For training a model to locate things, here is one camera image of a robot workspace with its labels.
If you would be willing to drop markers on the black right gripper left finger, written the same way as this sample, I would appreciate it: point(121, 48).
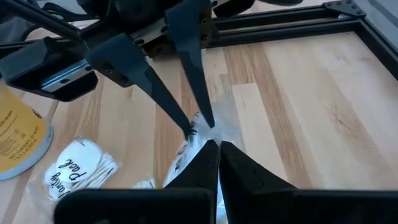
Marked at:
point(205, 161)

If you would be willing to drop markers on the clear packet with white contents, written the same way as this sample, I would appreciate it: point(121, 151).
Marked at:
point(200, 133)

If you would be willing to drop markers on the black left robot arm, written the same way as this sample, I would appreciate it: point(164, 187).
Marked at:
point(233, 7)

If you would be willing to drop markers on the black aluminium rig frame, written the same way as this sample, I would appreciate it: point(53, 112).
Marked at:
point(280, 26)

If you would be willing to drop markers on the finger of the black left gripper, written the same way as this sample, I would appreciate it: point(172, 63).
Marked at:
point(192, 62)
point(124, 62)

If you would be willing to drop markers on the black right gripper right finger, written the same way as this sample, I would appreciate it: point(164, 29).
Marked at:
point(242, 180)

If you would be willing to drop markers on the vanity pack clear packet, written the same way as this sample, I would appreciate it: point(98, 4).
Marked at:
point(77, 158)
point(144, 183)

